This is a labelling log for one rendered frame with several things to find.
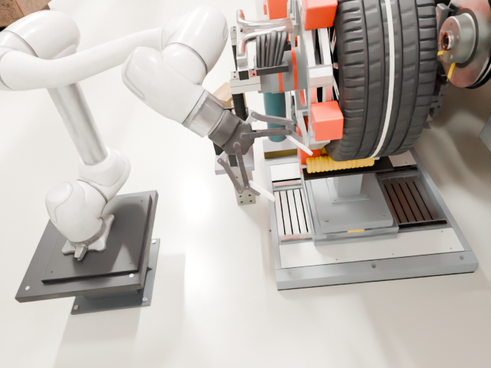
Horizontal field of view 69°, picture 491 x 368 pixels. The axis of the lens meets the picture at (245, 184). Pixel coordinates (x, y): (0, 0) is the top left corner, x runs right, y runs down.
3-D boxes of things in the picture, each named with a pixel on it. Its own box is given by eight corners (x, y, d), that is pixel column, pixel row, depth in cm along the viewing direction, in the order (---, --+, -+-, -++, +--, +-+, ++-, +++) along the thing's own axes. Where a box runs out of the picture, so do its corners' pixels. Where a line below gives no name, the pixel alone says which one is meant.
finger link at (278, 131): (240, 136, 80) (239, 130, 80) (288, 131, 81) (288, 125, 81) (241, 140, 77) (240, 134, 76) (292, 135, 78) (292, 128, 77)
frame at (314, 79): (329, 179, 121) (336, 12, 83) (310, 181, 122) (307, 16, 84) (306, 94, 160) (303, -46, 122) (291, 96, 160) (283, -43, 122)
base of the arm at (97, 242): (58, 262, 144) (51, 255, 140) (76, 218, 159) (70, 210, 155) (101, 260, 143) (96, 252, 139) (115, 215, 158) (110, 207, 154)
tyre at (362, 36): (473, 19, 74) (385, -102, 111) (356, 36, 76) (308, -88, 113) (400, 191, 128) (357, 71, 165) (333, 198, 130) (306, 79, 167)
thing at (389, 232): (395, 239, 158) (399, 225, 152) (313, 247, 161) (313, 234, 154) (365, 164, 194) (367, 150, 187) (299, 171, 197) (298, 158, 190)
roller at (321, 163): (380, 168, 135) (382, 156, 131) (301, 177, 137) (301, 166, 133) (375, 158, 139) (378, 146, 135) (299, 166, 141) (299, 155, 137)
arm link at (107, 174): (81, 198, 155) (112, 164, 168) (112, 211, 151) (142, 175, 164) (-18, 25, 96) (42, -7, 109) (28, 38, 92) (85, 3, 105)
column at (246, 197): (256, 203, 196) (245, 143, 167) (237, 205, 197) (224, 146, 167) (255, 190, 203) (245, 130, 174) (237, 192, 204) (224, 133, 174)
